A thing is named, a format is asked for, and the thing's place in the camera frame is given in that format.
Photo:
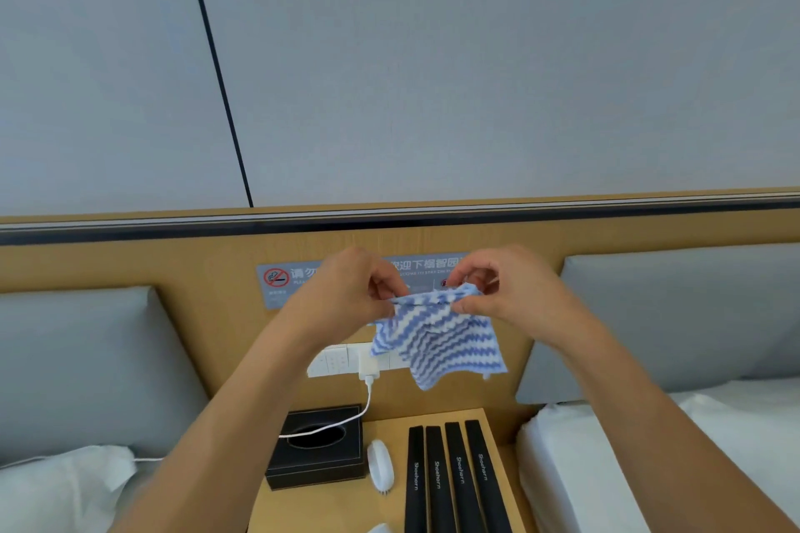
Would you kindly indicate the person's right hand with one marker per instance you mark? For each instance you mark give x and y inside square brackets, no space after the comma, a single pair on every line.
[531,295]

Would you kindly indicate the person's left hand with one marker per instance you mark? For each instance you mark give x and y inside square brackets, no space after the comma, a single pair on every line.
[337,301]

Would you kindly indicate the blue white striped cloth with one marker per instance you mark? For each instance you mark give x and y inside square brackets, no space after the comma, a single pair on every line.
[444,345]

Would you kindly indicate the white brush grey bristles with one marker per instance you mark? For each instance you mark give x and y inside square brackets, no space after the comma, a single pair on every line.
[380,465]
[379,529]

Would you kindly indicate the long black shoe spoon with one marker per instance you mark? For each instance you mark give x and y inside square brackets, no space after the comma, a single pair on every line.
[464,489]
[439,489]
[487,489]
[415,489]

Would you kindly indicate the wooden nightstand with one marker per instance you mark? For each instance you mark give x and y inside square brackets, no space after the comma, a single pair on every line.
[325,514]

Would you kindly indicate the person's left forearm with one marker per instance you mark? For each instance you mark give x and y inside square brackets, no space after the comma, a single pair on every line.
[219,439]

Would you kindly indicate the person's right forearm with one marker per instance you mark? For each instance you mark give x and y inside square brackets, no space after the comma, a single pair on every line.
[662,426]

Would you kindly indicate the white charger plug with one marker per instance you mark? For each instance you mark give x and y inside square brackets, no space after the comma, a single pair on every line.
[369,364]

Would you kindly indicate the wooden headboard panel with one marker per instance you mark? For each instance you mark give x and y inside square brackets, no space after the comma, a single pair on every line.
[187,264]

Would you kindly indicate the black leather tissue box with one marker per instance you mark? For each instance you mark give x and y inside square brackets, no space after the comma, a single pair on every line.
[312,464]

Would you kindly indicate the grey headboard cushion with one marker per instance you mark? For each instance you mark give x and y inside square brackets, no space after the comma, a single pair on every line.
[81,370]
[700,314]

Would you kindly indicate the white pillow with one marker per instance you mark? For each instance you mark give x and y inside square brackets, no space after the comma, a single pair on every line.
[56,489]

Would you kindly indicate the white switch socket panel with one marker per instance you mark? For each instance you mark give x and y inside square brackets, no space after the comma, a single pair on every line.
[331,361]

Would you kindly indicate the grey wall sign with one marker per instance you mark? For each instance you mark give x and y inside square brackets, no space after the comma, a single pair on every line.
[275,289]

